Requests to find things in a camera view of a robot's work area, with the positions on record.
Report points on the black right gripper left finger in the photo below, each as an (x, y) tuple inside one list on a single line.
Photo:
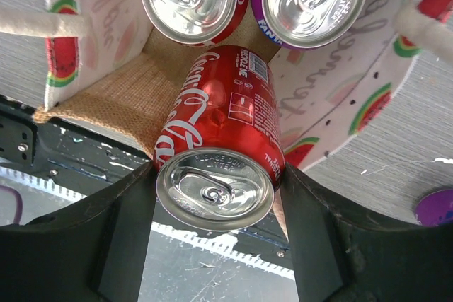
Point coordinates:
[(91, 250)]

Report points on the watermelon print jute bag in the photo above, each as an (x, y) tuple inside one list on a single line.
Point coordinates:
[(110, 67)]

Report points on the aluminium front rail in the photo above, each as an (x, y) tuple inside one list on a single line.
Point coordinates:
[(226, 245)]

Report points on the purple Fanta can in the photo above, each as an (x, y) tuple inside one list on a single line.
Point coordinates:
[(435, 209), (305, 24)]

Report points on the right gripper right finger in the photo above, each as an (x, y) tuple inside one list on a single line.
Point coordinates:
[(343, 251)]

